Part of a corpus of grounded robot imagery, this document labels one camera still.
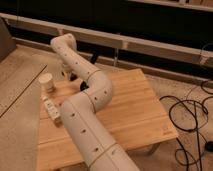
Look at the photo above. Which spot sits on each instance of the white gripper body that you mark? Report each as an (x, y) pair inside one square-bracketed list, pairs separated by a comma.
[(67, 71)]

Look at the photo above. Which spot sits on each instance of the dark blue bowl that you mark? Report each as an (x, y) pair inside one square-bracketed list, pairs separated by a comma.
[(83, 86)]

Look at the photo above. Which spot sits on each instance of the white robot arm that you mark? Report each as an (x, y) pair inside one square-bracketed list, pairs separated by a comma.
[(99, 149)]

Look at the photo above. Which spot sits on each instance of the black table leg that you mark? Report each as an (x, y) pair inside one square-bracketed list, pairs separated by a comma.
[(94, 57)]

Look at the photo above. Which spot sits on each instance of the white cylindrical cup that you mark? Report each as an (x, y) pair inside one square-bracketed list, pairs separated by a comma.
[(46, 82)]

